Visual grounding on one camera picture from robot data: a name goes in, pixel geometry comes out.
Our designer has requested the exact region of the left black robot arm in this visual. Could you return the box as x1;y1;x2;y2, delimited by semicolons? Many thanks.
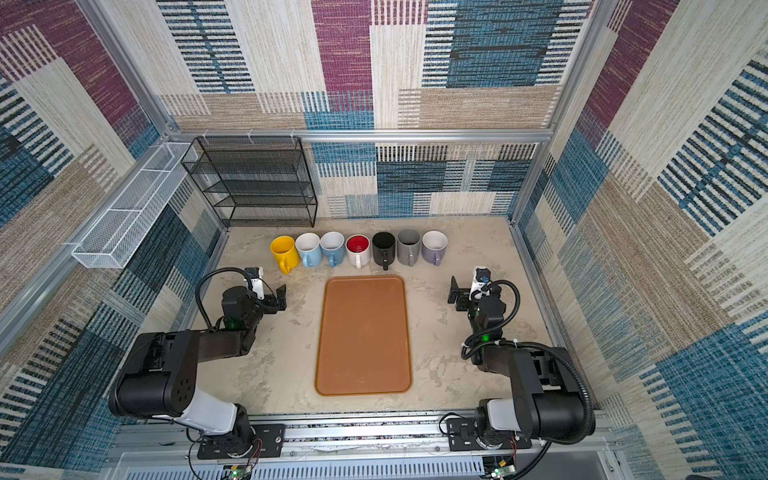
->
108;268;287;463

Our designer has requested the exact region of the yellow mug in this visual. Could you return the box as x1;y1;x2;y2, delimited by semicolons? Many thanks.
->
270;235;301;275

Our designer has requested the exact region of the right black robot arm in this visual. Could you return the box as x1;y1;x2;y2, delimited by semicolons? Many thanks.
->
447;268;596;448

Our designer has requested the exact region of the aluminium mounting rail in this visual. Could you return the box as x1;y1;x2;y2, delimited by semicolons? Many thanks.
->
100;410;632;479

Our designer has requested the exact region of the white wire mesh basket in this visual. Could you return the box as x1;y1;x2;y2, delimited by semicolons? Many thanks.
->
72;142;190;269

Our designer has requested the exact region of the brown plastic tray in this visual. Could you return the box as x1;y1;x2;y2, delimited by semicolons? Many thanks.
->
315;275;412;396

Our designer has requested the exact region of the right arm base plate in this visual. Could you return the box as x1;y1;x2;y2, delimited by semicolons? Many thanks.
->
438;412;532;452

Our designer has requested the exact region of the black mug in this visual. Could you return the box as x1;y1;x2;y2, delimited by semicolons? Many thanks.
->
372;231;396;271

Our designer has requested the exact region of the black wire shelf rack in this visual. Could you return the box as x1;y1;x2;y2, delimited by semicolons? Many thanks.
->
181;136;318;228

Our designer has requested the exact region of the grey mug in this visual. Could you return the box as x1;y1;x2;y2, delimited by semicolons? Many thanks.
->
396;229;421;267

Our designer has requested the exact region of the white mug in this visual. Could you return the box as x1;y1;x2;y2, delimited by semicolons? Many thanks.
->
346;234;371;269

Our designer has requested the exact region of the teal blue mug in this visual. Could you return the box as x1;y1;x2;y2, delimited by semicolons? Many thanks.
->
320;231;346;268

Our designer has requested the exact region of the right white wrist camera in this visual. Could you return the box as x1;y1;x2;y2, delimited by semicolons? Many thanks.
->
469;267;491;301

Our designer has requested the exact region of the light blue mug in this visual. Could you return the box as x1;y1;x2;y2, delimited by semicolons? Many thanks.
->
295;232;323;268

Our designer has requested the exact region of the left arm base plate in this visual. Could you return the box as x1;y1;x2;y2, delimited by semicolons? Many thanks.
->
196;424;286;463

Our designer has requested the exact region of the purple mug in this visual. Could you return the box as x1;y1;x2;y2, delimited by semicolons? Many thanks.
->
422;230;448;266

